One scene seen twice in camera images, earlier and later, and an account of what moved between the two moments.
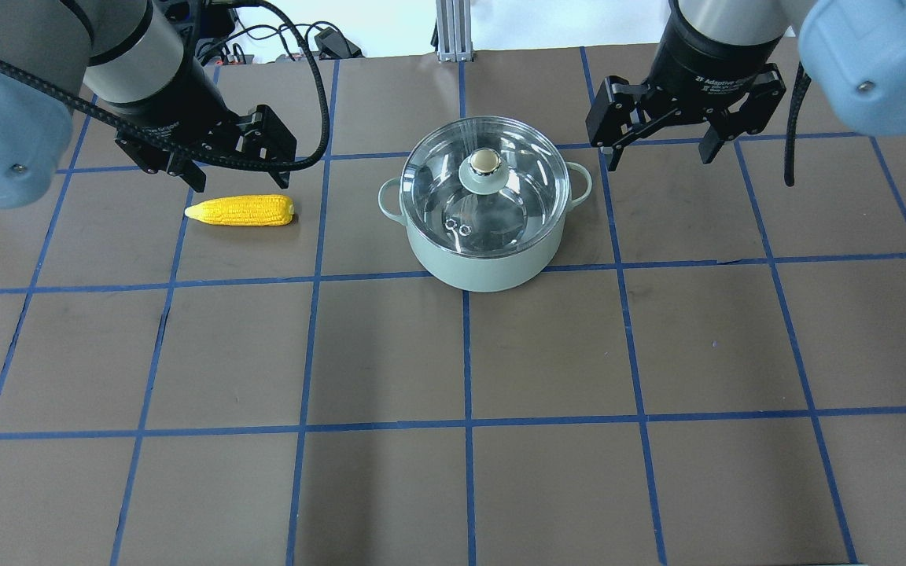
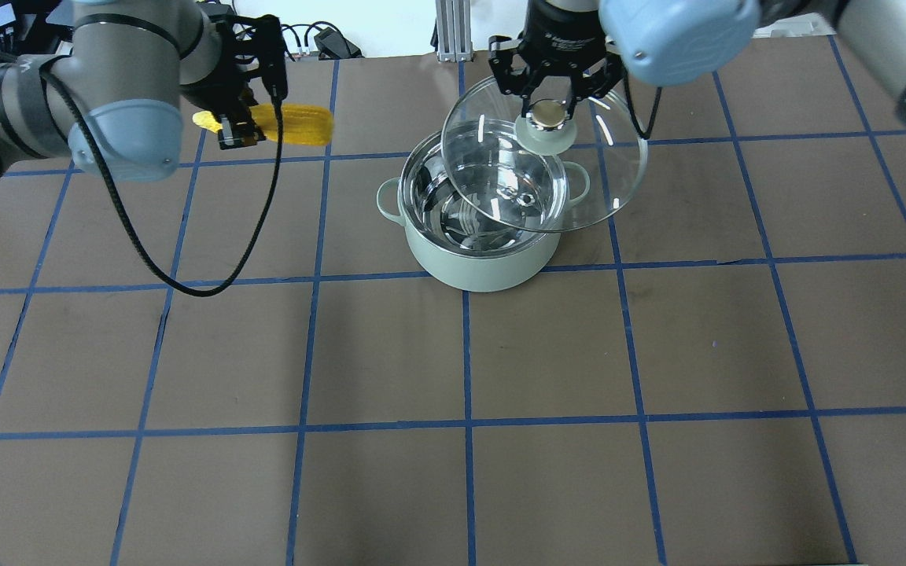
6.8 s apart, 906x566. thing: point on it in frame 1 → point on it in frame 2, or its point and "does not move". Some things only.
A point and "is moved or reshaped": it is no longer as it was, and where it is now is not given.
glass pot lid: [484, 188] → [546, 171]
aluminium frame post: [454, 31] does not move
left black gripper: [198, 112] → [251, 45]
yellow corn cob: [250, 210] is moved or reshaped
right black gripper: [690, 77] → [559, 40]
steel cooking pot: [487, 274] does not move
